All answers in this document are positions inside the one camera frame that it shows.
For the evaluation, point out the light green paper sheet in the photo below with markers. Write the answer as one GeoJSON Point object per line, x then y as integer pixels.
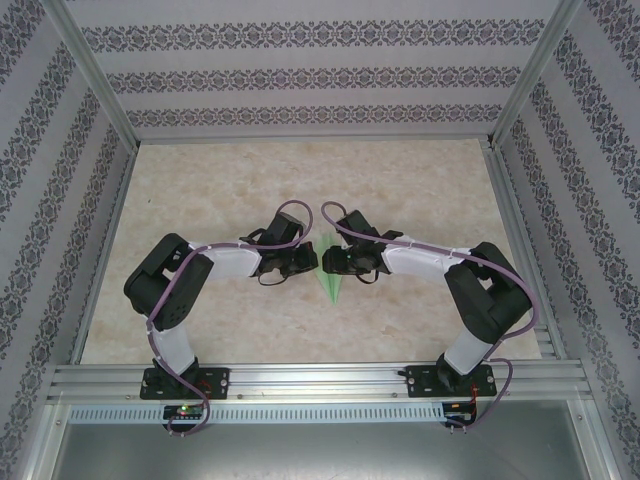
{"type": "Point", "coordinates": [331, 290]}

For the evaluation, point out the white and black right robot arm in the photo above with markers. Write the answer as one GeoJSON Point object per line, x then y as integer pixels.
{"type": "Point", "coordinates": [467, 350]}

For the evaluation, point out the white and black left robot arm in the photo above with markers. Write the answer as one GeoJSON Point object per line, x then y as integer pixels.
{"type": "Point", "coordinates": [172, 345]}

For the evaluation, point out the grey metal sheet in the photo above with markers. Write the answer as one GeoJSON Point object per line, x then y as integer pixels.
{"type": "Point", "coordinates": [320, 452]}

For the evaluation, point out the aluminium mounting rail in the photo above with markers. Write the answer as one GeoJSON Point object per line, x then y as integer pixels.
{"type": "Point", "coordinates": [320, 380]}

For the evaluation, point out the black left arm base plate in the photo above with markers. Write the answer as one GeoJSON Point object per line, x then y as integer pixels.
{"type": "Point", "coordinates": [217, 382]}

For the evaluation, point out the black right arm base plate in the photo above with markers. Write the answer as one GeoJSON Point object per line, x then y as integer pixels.
{"type": "Point", "coordinates": [420, 382]}

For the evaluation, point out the aluminium side rail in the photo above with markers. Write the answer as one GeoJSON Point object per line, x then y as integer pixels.
{"type": "Point", "coordinates": [530, 250]}
{"type": "Point", "coordinates": [107, 240]}

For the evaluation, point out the aluminium frame post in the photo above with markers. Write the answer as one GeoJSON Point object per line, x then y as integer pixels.
{"type": "Point", "coordinates": [535, 75]}
{"type": "Point", "coordinates": [90, 75]}

